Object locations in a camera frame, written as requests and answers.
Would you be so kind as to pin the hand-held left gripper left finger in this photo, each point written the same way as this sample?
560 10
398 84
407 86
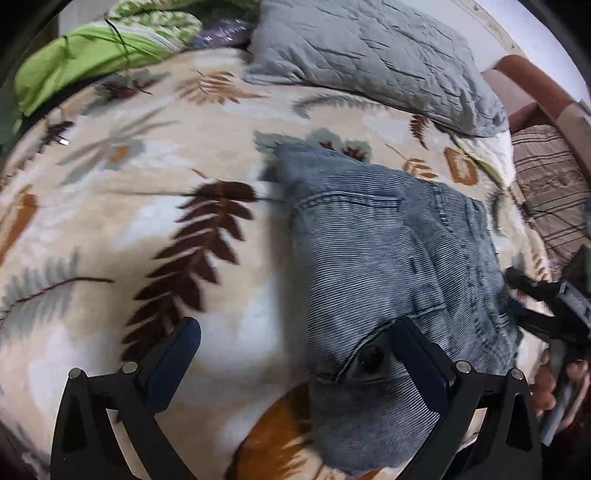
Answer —
178 355

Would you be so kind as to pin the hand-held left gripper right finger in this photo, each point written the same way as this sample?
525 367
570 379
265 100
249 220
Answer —
418 364

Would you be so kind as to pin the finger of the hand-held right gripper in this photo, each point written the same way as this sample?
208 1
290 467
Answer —
531 286
535 323

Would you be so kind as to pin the grey-blue denim pants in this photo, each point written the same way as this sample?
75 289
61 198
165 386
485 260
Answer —
369 258

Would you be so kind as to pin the person's right hand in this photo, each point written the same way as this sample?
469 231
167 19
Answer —
544 392

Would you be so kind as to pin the striped brown cushion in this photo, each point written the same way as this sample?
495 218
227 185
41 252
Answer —
549 175

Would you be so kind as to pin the cream pillow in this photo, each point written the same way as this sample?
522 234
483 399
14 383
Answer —
498 152

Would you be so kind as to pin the leaf print blanket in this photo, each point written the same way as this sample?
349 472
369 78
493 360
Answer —
115 207

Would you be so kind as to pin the brown padded headboard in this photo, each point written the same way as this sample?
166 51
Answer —
526 78

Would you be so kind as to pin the grey quilted pillow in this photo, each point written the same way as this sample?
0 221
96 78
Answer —
369 60

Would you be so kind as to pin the green patterned quilt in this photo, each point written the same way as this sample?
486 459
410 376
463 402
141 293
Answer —
69 60

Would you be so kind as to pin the purple patterned cloth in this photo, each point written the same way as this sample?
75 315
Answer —
221 32

